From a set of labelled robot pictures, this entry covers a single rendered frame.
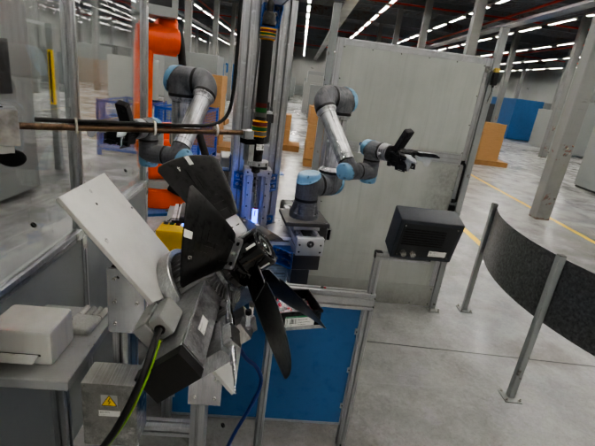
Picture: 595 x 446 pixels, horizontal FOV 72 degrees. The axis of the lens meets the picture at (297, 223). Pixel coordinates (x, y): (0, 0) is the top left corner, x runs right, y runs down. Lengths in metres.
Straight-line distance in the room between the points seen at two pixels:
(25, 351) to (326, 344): 1.16
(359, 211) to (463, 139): 0.93
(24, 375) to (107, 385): 0.21
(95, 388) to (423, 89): 2.67
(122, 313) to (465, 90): 2.70
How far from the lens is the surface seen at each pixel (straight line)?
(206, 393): 1.37
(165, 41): 5.13
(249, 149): 1.18
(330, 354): 1.96
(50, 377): 1.33
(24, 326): 1.35
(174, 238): 1.67
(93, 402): 1.36
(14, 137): 0.98
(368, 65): 3.04
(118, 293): 1.23
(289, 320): 1.56
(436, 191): 3.31
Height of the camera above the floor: 1.68
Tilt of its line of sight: 19 degrees down
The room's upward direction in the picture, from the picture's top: 7 degrees clockwise
